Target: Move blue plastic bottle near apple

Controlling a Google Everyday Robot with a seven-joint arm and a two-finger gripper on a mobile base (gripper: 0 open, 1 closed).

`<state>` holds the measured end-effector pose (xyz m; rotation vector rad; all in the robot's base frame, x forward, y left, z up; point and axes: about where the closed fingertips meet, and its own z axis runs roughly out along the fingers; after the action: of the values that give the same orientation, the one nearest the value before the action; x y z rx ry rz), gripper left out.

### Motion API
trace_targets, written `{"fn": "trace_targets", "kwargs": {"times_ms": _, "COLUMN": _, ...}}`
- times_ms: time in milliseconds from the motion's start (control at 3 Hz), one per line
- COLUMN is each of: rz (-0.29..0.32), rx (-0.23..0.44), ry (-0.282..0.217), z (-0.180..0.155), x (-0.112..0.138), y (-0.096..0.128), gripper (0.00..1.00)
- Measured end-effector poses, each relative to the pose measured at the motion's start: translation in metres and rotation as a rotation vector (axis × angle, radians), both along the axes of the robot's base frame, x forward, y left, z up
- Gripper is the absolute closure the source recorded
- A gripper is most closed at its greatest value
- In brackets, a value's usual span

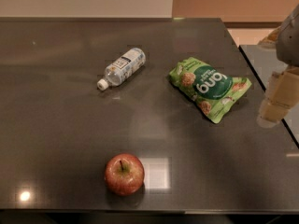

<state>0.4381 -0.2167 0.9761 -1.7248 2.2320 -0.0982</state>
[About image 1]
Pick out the red apple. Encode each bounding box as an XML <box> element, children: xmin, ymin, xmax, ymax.
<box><xmin>104</xmin><ymin>153</ymin><xmax>145</xmax><ymax>196</ymax></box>

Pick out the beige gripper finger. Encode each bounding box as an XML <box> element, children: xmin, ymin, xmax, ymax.
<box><xmin>265</xmin><ymin>66</ymin><xmax>299</xmax><ymax>121</ymax></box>
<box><xmin>256</xmin><ymin>72</ymin><xmax>279</xmax><ymax>128</ymax></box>

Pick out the blue plastic water bottle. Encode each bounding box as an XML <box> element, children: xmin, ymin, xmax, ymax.
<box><xmin>97</xmin><ymin>48</ymin><xmax>146</xmax><ymax>91</ymax></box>

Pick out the green snack bag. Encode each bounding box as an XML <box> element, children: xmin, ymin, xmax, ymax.
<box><xmin>169</xmin><ymin>57</ymin><xmax>251</xmax><ymax>124</ymax></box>

